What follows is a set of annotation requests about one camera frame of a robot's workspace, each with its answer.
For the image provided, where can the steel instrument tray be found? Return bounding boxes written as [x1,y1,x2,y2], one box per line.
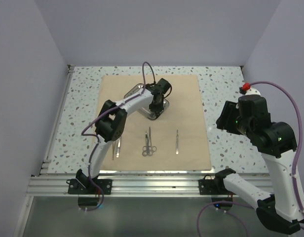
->
[123,83,170,120]

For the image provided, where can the beige surgical cloth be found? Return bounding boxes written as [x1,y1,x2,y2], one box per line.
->
[100,75,211,171]

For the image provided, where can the steel surgical scissors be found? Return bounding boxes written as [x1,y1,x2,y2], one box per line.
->
[148,127,157,156]

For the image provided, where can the steel forceps with rings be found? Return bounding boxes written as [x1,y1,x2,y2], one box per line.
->
[142,132,150,156]

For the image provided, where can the steel scalpel handle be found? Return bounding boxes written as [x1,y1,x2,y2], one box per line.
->
[175,129,179,155]

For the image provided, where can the steel tweezers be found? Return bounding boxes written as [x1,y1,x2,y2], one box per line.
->
[112,141,115,160]
[116,137,121,158]

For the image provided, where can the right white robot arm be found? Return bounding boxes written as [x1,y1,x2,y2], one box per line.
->
[214,95,304,235]

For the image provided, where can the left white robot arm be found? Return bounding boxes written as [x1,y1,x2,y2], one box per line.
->
[68,83,172,195]

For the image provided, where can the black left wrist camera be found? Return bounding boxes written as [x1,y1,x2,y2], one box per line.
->
[156,78,172,95]

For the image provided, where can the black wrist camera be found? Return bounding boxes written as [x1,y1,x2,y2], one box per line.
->
[237,95,271,128]
[156,78,172,95]

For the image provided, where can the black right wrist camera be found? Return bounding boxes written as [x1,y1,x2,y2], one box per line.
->
[237,95,271,128]

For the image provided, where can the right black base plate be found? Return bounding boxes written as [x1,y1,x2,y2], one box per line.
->
[198,175,230,195]

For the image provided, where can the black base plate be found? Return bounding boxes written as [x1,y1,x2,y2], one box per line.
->
[66,179,113,195]
[198,175,230,195]

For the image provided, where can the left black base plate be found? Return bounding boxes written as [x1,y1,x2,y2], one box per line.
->
[66,179,113,195]

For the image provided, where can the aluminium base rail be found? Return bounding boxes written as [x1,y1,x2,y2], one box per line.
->
[27,172,283,198]

